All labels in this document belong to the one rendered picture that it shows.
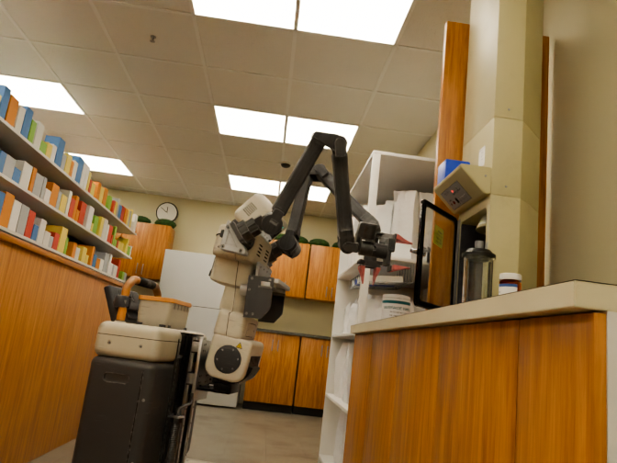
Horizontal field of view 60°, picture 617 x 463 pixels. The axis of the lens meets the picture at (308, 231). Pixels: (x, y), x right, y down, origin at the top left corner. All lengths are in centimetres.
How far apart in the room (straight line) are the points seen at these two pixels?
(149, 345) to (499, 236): 129
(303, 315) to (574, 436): 657
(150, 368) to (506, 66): 171
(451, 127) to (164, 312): 145
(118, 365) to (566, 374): 152
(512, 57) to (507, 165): 44
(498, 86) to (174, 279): 526
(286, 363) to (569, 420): 599
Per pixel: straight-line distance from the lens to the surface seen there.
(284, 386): 681
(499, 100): 216
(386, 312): 251
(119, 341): 205
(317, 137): 195
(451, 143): 244
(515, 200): 204
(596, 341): 87
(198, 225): 756
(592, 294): 87
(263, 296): 203
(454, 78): 258
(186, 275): 677
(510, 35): 231
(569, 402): 92
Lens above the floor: 80
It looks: 12 degrees up
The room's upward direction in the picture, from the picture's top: 7 degrees clockwise
